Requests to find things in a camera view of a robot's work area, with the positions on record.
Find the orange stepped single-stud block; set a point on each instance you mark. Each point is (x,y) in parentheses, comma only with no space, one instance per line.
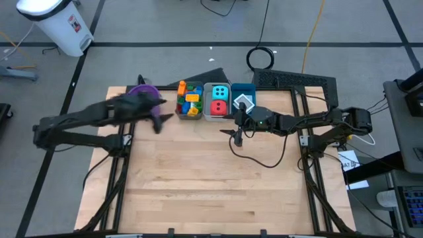
(181,88)

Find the black keyboard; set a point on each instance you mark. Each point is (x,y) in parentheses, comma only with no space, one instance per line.
(413,206)

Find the green toy block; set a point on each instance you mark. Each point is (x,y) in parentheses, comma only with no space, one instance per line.
(199,105)
(190,87)

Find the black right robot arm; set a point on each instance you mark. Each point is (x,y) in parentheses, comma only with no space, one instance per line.
(314,120)

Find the grey stand base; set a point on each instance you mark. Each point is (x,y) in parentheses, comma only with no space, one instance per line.
(20,73)

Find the teal blue storage bin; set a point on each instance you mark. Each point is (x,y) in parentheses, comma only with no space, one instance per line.
(236,90)

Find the yellow connector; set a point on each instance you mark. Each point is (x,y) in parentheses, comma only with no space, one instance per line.
(349,136)

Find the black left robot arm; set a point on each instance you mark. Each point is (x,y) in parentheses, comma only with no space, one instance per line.
(76,117)

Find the black metal table frame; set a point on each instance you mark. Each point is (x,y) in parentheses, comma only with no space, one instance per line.
(295,102)

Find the white paper sheet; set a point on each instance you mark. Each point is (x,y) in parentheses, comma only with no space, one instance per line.
(358,185)
(347,158)

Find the dark green plate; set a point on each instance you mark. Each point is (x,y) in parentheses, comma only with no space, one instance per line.
(180,100)

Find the dark grey storage bin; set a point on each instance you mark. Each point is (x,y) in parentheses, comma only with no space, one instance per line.
(190,117)

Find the red foam die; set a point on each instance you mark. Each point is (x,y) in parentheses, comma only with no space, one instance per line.
(214,111)

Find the cyan foam die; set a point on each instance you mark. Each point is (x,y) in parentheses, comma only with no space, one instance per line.
(220,93)

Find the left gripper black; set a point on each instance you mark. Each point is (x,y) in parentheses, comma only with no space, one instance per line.
(132,107)

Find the black desk beam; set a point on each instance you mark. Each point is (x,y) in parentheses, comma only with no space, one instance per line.
(373,168)

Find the white pedal trash can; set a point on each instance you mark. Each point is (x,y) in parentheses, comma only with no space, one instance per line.
(59,26)

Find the white storage bin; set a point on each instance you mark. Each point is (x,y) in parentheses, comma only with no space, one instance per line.
(216,118)

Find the large blue two-stud block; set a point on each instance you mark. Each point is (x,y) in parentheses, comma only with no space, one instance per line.
(198,90)

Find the purple monster-face bucket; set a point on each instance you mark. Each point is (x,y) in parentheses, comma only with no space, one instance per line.
(145,88)

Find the black perforated panel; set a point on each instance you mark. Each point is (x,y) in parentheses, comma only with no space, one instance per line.
(291,79)

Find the amber yellow studded brick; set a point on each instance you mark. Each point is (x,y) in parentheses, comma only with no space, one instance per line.
(192,98)

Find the red two-stud block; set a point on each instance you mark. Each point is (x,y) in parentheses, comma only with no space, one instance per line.
(179,108)

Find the white paper roll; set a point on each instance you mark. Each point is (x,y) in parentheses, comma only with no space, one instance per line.
(386,198)

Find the yellow sloped block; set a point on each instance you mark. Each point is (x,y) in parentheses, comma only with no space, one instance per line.
(193,111)

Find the grey side desk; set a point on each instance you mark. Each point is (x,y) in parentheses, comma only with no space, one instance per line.
(403,125)

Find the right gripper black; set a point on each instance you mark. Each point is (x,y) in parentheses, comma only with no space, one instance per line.
(244,122)

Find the black desk equipment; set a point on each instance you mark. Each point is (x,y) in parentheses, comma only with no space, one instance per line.
(414,99)

